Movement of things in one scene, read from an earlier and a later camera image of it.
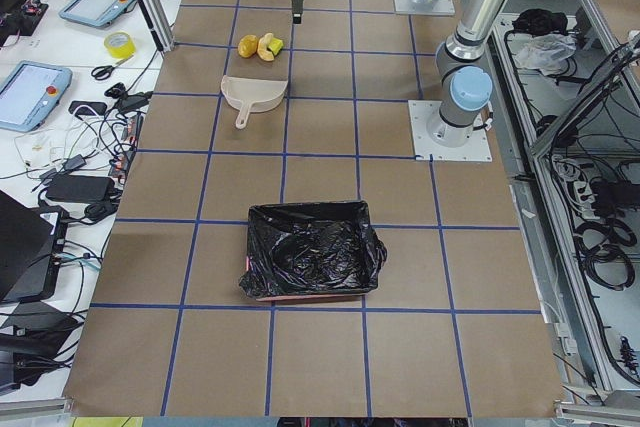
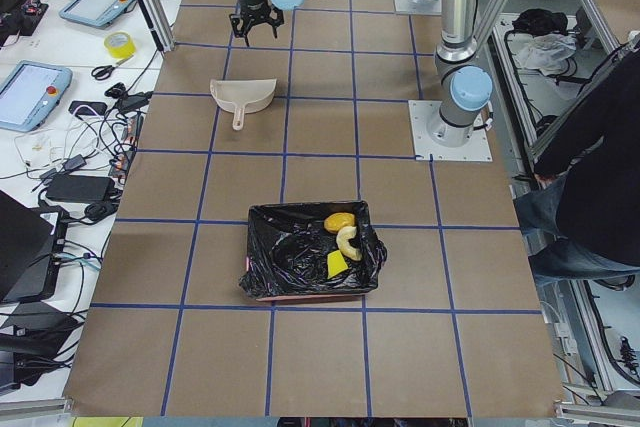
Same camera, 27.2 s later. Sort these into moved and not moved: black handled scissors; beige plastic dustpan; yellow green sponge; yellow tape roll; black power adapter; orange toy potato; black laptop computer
Moved: beige plastic dustpan; yellow green sponge; orange toy potato
Not moved: black handled scissors; yellow tape roll; black laptop computer; black power adapter
